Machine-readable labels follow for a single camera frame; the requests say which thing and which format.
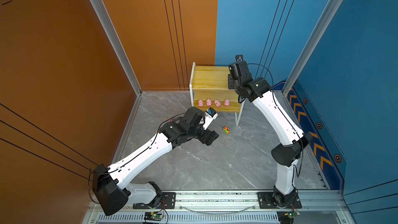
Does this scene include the pink toy pig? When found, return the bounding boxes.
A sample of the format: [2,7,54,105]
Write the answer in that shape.
[206,99,212,107]
[224,99,230,107]
[214,100,221,107]
[198,100,204,108]

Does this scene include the orange green toy car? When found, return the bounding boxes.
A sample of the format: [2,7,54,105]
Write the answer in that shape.
[223,125,230,134]

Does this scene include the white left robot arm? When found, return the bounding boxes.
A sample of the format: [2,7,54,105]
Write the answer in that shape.
[91,107,219,216]

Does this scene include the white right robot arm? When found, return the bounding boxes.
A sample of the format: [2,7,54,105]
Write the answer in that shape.
[228,60,313,208]

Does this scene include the wooden two-tier shelf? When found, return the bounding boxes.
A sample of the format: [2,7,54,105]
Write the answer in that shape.
[189,63,244,125]

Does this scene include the left controller board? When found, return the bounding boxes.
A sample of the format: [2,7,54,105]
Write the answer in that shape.
[143,212,166,224]

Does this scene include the controller board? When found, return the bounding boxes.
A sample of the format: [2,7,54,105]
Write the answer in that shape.
[143,212,166,224]
[277,210,301,224]

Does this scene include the right controller board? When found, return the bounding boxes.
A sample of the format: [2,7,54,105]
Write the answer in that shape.
[277,210,301,224]

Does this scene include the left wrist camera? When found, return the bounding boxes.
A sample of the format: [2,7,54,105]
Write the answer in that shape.
[203,107,218,130]

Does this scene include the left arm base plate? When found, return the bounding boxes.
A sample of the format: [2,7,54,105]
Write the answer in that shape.
[133,192,176,210]

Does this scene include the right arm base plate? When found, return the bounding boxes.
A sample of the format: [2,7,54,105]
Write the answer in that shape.
[257,190,302,209]

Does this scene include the right aluminium corner post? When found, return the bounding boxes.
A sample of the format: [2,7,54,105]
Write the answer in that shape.
[282,0,343,96]

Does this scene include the aluminium corner post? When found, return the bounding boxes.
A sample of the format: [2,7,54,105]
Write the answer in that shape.
[282,0,343,96]
[90,0,142,96]

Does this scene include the aluminium mounting rail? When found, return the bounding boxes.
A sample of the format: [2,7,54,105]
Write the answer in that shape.
[83,189,355,224]

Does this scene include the left aluminium corner post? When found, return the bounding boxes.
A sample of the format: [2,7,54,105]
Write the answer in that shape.
[90,0,142,96]

